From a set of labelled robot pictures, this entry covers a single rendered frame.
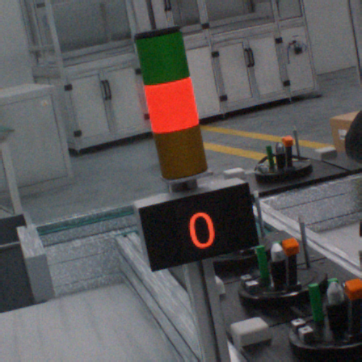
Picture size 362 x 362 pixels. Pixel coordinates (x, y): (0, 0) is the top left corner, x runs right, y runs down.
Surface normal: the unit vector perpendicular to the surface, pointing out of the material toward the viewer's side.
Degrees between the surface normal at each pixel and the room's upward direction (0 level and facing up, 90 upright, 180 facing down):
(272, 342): 0
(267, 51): 90
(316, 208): 90
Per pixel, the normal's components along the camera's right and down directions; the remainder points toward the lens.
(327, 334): -0.19, -0.96
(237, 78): 0.37, 0.11
